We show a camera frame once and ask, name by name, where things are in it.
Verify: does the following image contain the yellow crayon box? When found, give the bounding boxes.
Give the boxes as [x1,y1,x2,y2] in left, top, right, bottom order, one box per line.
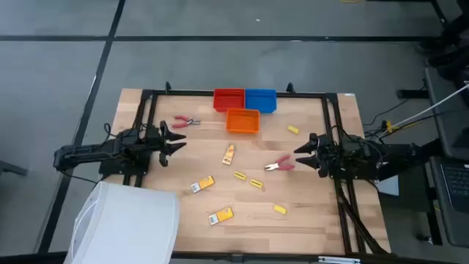
[221,143,236,166]
[190,175,216,194]
[207,206,235,226]

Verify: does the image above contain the orange plastic bin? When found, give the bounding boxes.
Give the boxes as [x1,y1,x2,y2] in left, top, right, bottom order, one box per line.
[225,107,262,135]

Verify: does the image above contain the red plastic bin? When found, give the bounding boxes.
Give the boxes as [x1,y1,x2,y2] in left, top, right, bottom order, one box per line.
[213,88,246,113]

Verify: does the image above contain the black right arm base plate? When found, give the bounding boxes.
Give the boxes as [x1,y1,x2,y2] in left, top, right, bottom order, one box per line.
[331,166,380,181]

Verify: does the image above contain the grey chair leg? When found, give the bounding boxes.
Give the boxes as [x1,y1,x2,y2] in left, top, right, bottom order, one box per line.
[0,160,29,177]

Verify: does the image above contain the yellow cable connector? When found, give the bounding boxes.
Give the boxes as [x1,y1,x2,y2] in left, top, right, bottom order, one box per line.
[384,120,418,133]

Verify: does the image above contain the black aluminium table frame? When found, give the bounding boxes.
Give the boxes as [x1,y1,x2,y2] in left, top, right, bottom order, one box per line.
[122,89,390,256]

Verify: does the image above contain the black floor foot bar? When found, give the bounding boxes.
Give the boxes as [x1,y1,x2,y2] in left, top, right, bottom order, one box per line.
[396,89,429,100]

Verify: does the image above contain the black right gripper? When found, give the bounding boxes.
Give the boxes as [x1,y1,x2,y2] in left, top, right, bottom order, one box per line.
[293,132,333,179]

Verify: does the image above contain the white paper sheet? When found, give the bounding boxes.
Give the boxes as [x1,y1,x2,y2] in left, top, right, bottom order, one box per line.
[375,175,400,197]

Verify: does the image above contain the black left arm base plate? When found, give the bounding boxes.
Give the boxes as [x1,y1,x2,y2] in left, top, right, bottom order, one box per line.
[98,161,151,177]

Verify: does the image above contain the blue plastic bin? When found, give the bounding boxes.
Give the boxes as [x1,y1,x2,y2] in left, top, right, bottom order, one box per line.
[244,89,278,114]

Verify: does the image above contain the dark grey side table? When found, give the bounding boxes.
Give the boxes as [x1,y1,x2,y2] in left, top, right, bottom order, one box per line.
[424,65,469,161]

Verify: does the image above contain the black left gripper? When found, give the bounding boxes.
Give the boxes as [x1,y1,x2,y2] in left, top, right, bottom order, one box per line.
[147,120,188,168]

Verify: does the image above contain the black diagonal desk strut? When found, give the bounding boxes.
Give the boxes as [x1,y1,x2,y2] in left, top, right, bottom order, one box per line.
[417,139,443,162]

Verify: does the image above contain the dark grey laptop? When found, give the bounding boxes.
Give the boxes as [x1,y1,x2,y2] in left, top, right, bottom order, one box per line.
[429,155,469,247]

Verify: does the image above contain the white label strip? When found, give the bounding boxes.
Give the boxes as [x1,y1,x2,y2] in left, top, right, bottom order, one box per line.
[317,256,362,264]

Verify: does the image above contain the red-handled pliers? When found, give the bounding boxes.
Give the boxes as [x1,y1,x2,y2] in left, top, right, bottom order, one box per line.
[171,115,202,129]
[263,154,296,172]

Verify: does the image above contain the white cable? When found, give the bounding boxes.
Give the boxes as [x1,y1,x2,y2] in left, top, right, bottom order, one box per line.
[379,84,469,139]

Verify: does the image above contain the white plastic storage container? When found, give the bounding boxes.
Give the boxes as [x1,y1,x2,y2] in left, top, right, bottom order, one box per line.
[64,180,180,264]

